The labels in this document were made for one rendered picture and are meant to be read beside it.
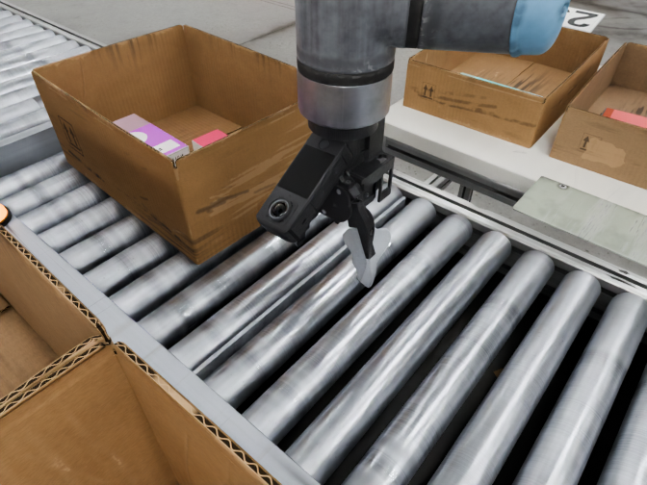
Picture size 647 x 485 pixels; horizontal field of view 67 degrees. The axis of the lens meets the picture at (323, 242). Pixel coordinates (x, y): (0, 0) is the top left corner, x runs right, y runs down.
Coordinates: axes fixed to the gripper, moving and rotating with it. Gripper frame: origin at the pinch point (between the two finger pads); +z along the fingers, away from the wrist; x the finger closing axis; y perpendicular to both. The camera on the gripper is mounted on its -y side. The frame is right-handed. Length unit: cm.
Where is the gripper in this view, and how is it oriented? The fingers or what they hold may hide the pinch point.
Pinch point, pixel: (328, 265)
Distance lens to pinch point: 61.0
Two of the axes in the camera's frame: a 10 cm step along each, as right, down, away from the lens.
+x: -7.7, -4.3, 4.8
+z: 0.0, 7.4, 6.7
